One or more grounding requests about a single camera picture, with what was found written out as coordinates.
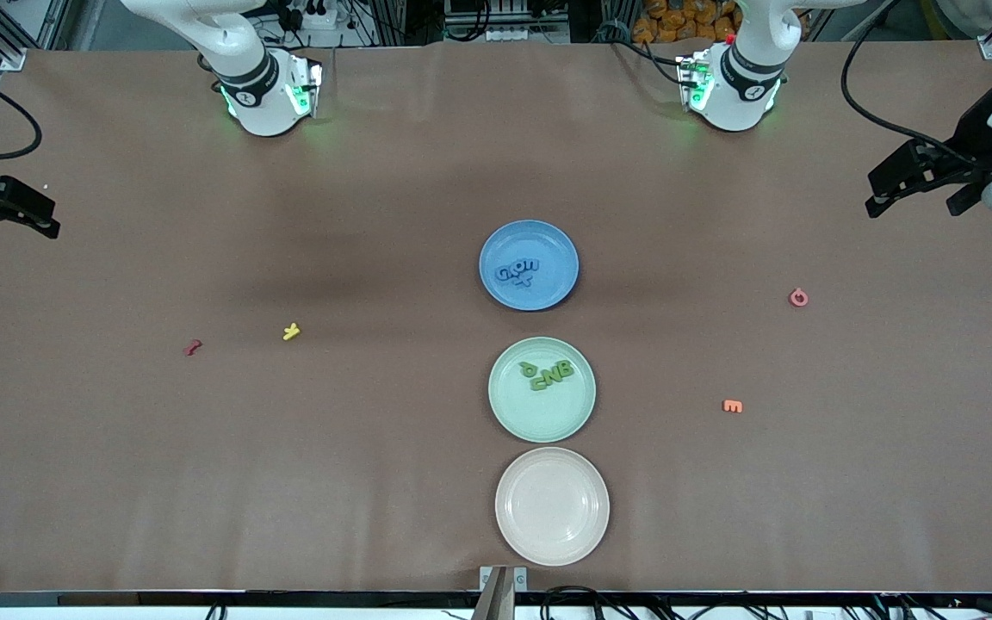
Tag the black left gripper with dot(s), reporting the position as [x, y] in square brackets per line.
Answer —
[975, 158]

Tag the blue foam letter Q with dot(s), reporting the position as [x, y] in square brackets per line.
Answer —
[519, 269]

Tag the green foam letter N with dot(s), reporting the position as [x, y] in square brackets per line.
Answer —
[554, 375]

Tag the blue foam letter G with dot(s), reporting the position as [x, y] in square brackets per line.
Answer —
[500, 275]

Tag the green foam letter P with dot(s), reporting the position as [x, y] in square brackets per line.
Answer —
[528, 368]

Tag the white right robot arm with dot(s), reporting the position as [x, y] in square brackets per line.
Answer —
[263, 86]

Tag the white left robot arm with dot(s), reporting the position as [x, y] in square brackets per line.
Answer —
[741, 86]

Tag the pink foam letter Q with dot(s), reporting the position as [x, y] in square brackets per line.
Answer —
[793, 298]

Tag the dark red foam letter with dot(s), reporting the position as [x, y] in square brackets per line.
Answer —
[192, 348]

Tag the orange foam letter E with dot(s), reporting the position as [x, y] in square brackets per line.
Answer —
[732, 406]

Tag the bag of orange items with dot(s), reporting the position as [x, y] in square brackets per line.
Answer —
[685, 21]

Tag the yellow foam letter Y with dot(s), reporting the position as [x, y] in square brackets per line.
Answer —
[291, 331]

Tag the white power strip with plugs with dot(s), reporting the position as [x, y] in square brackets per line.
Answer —
[315, 19]

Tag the blue plate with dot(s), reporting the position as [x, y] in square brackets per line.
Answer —
[548, 288]

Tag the long white power strip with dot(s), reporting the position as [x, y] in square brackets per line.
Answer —
[526, 35]

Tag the green plate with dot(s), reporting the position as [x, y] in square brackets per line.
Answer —
[539, 418]

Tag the brown table cover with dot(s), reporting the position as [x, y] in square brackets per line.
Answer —
[375, 517]

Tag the beige plate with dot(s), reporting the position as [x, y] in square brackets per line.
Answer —
[552, 506]

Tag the metal camera post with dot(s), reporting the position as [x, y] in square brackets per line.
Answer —
[500, 594]

